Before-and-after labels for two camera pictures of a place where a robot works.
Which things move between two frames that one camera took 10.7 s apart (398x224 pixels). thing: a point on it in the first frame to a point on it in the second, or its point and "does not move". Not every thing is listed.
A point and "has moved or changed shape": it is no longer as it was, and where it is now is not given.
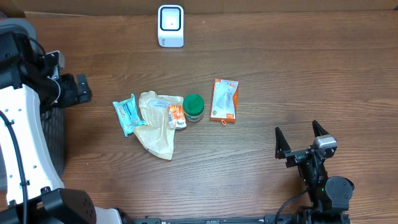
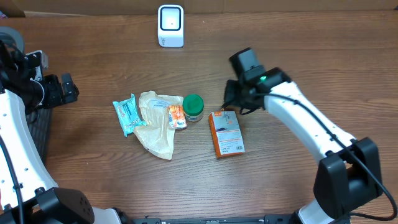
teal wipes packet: x=128 y=114 does not move
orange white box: x=224 y=101 has moved or changed shape
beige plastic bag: x=157 y=135 does not move
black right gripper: x=296 y=157 to x=231 y=99
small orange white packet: x=176 y=117 does not move
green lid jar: x=193 y=106 does not move
